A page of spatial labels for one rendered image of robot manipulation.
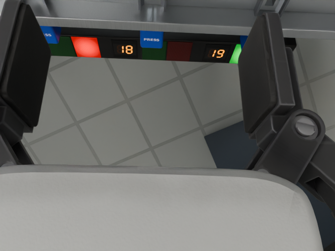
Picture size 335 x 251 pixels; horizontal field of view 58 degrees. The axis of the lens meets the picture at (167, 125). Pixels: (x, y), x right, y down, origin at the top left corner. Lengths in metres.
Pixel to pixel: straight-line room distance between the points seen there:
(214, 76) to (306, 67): 0.32
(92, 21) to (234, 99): 0.85
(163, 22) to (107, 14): 0.05
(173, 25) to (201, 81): 0.77
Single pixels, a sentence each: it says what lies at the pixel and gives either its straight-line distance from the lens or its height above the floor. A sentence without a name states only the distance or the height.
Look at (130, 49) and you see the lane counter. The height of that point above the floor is 0.66.
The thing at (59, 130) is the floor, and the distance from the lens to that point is 1.15.
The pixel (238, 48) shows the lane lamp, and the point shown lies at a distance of 0.38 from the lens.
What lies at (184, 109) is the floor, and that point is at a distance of 1.08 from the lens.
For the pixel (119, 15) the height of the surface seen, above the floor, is 0.73.
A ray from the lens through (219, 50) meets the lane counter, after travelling 0.38.
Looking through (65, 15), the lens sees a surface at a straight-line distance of 0.31.
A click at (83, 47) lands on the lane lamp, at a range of 0.38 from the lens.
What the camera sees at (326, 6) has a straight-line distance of 0.34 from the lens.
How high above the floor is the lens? 1.03
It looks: 71 degrees down
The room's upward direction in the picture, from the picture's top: 173 degrees clockwise
